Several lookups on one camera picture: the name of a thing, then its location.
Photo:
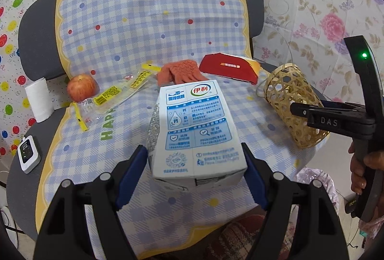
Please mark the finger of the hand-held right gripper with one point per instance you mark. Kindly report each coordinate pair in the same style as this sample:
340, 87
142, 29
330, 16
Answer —
300, 111

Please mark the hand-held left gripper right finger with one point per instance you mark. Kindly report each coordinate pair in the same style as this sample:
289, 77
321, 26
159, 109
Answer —
255, 176

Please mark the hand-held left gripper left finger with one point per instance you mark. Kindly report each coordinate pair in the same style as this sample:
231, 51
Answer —
130, 176

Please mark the woven bamboo basket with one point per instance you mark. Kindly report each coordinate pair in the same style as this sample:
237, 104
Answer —
288, 97

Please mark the blue white milk carton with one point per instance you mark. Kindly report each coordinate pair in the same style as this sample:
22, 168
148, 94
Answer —
198, 133

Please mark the person's right hand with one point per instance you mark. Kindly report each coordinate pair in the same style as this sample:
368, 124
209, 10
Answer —
357, 173

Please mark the person's plaid trousers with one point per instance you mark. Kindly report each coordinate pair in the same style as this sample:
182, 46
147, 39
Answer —
240, 233

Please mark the pink clear plastic bag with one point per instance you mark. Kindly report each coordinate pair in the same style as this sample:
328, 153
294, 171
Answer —
318, 185

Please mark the clear wrapper yellow label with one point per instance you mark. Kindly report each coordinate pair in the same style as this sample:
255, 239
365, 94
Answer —
111, 93

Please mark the red cardboard box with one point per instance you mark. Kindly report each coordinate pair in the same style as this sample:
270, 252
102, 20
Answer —
228, 66

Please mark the red apple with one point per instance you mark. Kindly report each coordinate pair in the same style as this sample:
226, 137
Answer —
82, 88

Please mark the white timer device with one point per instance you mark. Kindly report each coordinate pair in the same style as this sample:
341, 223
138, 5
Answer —
28, 155

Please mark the orange knitted glove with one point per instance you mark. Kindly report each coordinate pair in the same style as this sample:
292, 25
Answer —
183, 72

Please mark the white paper roll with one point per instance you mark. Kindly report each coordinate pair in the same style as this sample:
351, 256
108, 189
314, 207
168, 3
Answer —
39, 100

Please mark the blue checkered dotted cloth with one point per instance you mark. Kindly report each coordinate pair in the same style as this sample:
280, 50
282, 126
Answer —
180, 22

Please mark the grey office chair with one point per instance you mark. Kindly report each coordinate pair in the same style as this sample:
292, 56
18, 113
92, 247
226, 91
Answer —
36, 31

